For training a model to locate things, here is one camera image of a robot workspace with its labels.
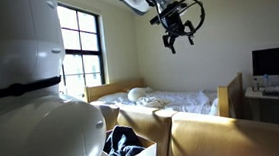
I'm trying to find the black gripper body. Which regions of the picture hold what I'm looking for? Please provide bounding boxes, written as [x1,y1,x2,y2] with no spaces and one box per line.
[161,9,193,40]

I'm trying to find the black jersey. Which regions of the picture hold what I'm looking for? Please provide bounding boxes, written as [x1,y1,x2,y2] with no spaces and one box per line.
[100,122,148,156]

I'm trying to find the white crumpled bed sheets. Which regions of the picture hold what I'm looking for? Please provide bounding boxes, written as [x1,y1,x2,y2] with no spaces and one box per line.
[134,85,221,122]

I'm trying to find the round white pillow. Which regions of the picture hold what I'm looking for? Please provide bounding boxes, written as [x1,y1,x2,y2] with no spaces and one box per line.
[126,85,148,104]

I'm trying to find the wooden bed white bedding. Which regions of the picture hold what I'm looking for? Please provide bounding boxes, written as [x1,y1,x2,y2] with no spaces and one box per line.
[84,69,247,132]

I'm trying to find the white flat pillow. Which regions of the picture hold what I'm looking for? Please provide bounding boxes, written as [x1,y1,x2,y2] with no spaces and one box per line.
[96,90,132,106]

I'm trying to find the clear bottle dark label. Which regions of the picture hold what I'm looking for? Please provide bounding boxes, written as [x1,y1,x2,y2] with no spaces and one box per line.
[251,76,261,92]

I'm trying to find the slim blue bottle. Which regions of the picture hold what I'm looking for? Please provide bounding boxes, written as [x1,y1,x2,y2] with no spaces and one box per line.
[263,73,271,88]

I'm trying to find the black monitor screen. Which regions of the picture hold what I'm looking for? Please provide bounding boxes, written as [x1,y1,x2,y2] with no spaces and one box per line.
[251,45,279,79]

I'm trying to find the black framed window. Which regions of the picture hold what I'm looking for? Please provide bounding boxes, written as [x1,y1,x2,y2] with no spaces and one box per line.
[53,0,109,99]

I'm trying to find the white desk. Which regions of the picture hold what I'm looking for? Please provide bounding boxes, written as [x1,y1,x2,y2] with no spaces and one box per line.
[244,84,279,107]

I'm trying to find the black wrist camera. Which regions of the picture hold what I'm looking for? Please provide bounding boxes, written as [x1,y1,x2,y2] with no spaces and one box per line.
[148,0,190,26]

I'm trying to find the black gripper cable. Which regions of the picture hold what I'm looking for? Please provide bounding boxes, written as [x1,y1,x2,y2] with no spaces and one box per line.
[154,0,208,38]

